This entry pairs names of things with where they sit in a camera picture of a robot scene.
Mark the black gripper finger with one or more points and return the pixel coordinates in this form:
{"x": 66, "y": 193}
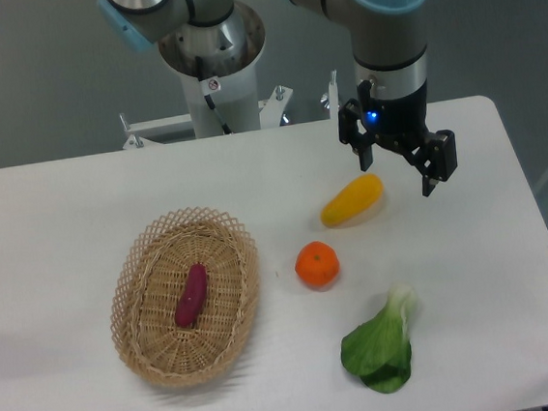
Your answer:
{"x": 440, "y": 160}
{"x": 349, "y": 116}

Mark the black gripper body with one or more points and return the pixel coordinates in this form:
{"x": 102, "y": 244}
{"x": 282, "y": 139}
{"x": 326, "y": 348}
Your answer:
{"x": 397, "y": 125}

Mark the purple sweet potato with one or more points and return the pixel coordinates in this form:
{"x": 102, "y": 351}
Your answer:
{"x": 193, "y": 299}

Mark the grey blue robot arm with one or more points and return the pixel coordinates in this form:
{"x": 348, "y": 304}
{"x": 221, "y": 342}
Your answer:
{"x": 388, "y": 38}

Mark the woven wicker basket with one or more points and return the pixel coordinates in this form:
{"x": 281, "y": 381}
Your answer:
{"x": 152, "y": 281}

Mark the yellow mango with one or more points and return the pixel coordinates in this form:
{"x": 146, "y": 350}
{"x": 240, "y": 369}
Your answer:
{"x": 356, "y": 197}

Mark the orange tangerine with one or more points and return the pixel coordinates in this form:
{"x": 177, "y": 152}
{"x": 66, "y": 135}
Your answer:
{"x": 317, "y": 265}

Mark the green bok choy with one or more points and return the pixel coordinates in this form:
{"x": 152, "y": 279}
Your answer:
{"x": 379, "y": 351}

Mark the white clamp post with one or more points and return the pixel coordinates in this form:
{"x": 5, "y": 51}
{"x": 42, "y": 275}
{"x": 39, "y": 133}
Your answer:
{"x": 330, "y": 100}

